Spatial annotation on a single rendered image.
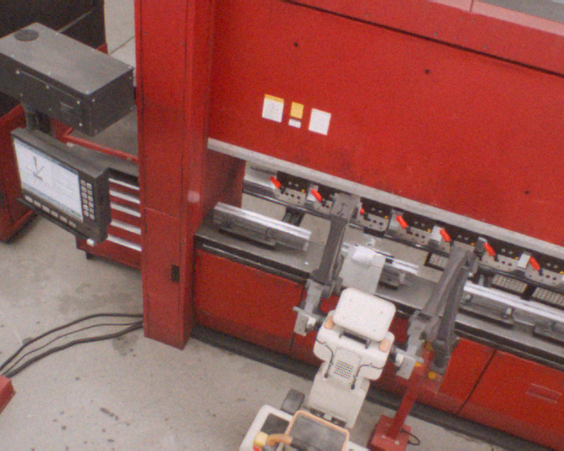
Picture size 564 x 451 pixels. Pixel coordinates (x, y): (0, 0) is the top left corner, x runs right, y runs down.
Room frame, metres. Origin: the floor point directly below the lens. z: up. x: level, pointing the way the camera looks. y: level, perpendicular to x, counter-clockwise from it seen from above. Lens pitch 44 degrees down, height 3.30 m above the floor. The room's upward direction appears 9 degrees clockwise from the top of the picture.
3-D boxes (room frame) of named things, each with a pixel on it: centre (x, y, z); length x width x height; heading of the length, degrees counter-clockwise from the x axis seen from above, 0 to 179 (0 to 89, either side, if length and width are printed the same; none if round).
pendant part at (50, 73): (2.14, 0.91, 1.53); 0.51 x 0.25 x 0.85; 65
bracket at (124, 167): (2.39, 0.89, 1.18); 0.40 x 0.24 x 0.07; 78
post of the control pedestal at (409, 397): (1.93, -0.76, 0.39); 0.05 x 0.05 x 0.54; 72
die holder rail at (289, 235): (2.50, 0.10, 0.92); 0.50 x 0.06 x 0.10; 78
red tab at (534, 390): (2.01, -1.40, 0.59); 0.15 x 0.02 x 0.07; 78
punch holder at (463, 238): (2.30, -0.80, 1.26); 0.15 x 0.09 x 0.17; 78
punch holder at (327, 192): (2.43, -0.22, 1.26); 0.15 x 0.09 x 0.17; 78
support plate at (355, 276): (2.24, -0.40, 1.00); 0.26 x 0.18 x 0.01; 168
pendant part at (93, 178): (2.05, 0.90, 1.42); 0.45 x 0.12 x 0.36; 65
